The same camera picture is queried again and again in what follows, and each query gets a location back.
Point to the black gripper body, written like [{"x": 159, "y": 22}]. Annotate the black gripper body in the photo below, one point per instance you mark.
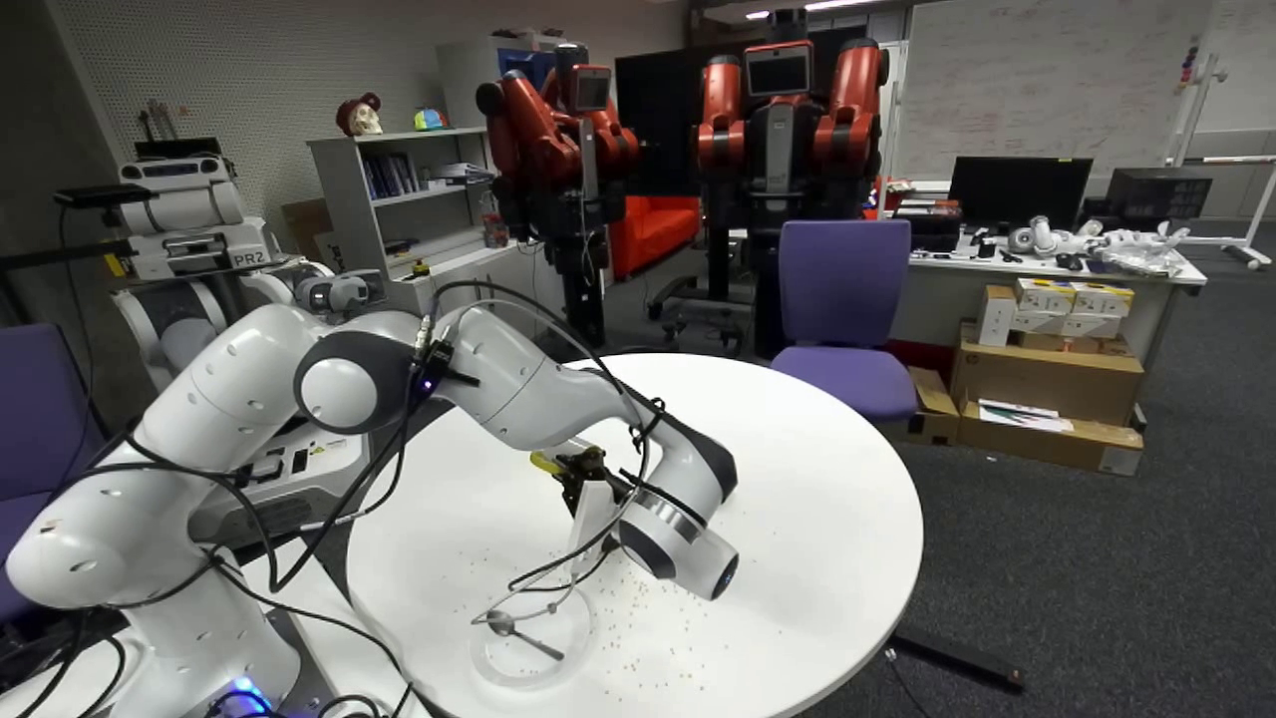
[{"x": 589, "y": 469}]

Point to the white mug yellow handle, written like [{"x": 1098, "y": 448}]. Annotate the white mug yellow handle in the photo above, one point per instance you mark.
[{"x": 549, "y": 465}]

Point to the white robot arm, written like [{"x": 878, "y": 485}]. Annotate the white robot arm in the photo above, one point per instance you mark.
[{"x": 123, "y": 534}]

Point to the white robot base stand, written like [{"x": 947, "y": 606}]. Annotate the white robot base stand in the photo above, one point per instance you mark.
[{"x": 322, "y": 662}]

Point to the round white table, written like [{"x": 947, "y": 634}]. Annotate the round white table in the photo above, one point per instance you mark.
[{"x": 823, "y": 515}]

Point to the metal spoon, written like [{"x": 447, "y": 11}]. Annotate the metal spoon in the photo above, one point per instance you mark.
[{"x": 507, "y": 627}]

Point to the purple office chair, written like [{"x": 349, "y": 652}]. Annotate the purple office chair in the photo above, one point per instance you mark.
[{"x": 838, "y": 289}]

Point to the red baxter robot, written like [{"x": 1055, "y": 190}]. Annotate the red baxter robot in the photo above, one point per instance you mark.
[
  {"x": 564, "y": 160},
  {"x": 785, "y": 139}
]

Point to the white desk with clutter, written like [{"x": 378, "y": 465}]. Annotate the white desk with clutter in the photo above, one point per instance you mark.
[{"x": 947, "y": 289}]

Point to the cardboard boxes stack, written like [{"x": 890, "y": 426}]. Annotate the cardboard boxes stack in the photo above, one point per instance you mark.
[{"x": 1043, "y": 373}]

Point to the black monitor on desk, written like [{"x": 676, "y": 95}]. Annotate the black monitor on desk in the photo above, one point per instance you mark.
[{"x": 1015, "y": 190}]

